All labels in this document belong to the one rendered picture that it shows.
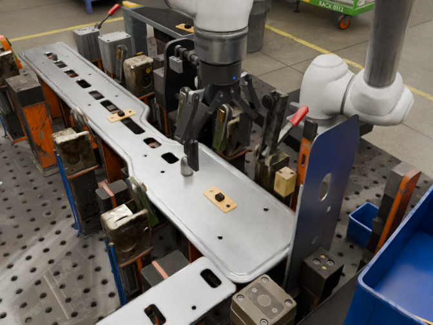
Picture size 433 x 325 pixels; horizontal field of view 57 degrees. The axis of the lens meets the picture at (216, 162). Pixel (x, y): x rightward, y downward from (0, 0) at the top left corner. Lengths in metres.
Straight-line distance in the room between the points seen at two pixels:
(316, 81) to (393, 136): 1.72
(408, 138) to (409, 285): 2.46
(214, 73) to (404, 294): 0.49
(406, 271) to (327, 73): 0.87
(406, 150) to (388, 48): 1.80
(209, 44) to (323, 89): 0.90
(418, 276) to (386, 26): 0.71
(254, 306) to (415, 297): 0.27
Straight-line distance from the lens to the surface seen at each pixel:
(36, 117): 1.47
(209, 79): 0.70
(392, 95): 1.45
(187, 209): 0.88
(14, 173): 1.62
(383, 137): 3.13
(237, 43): 0.67
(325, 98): 1.53
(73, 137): 1.09
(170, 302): 0.74
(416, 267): 0.82
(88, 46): 1.75
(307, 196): 0.58
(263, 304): 0.67
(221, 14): 0.64
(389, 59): 1.34
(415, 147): 3.10
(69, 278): 1.20
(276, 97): 0.87
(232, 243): 0.81
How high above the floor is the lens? 1.62
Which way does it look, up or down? 38 degrees down
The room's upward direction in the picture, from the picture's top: straight up
